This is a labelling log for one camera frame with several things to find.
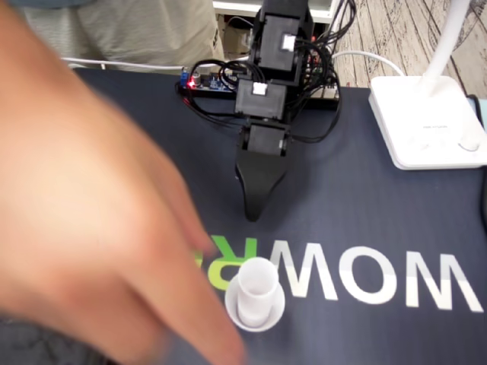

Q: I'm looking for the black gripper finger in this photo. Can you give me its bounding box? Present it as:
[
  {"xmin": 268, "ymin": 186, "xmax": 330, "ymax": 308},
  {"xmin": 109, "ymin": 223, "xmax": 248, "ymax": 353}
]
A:
[{"xmin": 237, "ymin": 150, "xmax": 292, "ymax": 224}]

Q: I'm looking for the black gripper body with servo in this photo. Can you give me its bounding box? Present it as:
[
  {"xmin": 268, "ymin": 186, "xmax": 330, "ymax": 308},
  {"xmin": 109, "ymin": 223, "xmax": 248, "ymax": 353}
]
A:
[{"xmin": 237, "ymin": 120, "xmax": 294, "ymax": 158}]

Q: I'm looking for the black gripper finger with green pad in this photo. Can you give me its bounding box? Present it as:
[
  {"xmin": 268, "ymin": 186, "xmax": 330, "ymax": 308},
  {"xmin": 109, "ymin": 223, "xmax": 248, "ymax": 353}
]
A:
[{"xmin": 234, "ymin": 161, "xmax": 250, "ymax": 220}]

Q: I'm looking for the small white plastic cup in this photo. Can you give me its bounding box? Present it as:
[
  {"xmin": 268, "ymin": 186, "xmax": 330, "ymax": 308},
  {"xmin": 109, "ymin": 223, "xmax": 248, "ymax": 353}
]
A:
[{"xmin": 236, "ymin": 257, "xmax": 282, "ymax": 330}]

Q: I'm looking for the white round plastic dish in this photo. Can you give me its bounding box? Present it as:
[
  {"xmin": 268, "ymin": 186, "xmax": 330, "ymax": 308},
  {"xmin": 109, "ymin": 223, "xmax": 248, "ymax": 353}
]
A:
[{"xmin": 224, "ymin": 281, "xmax": 286, "ymax": 333}]

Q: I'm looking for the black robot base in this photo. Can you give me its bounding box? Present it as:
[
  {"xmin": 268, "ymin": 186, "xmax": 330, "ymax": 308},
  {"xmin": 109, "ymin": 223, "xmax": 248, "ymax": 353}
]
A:
[{"xmin": 178, "ymin": 87, "xmax": 342, "ymax": 112}]

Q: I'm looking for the person's bare hand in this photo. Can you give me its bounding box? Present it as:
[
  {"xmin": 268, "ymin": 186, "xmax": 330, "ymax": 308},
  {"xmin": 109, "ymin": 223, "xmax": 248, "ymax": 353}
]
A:
[{"xmin": 0, "ymin": 0, "xmax": 249, "ymax": 365}]

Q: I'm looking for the blue circuit board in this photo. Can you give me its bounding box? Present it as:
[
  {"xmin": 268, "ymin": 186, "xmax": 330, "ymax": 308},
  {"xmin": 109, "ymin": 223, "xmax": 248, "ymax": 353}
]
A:
[{"xmin": 178, "ymin": 67, "xmax": 240, "ymax": 93}]

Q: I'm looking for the dark grey printed desk mat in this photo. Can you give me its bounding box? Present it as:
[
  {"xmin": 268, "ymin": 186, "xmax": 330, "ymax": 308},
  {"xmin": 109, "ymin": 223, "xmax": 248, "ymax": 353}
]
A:
[{"xmin": 72, "ymin": 67, "xmax": 487, "ymax": 365}]

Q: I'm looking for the white desk lamp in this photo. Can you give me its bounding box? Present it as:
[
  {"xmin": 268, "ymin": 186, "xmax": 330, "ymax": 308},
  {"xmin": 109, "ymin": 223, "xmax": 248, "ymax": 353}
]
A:
[{"xmin": 368, "ymin": 0, "xmax": 487, "ymax": 171}]

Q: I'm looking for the person's beige shirt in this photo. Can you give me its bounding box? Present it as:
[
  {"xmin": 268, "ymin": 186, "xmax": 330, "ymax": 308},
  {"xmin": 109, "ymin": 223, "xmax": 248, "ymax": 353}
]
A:
[{"xmin": 21, "ymin": 0, "xmax": 226, "ymax": 74}]

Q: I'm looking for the black servo cable bundle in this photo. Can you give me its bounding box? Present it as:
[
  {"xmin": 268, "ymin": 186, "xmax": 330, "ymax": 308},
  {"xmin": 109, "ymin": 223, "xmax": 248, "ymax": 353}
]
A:
[{"xmin": 182, "ymin": 0, "xmax": 358, "ymax": 148}]

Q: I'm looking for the white power cable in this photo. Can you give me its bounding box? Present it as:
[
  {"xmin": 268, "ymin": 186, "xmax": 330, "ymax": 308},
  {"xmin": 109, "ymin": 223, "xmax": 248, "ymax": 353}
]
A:
[{"xmin": 60, "ymin": 50, "xmax": 405, "ymax": 78}]

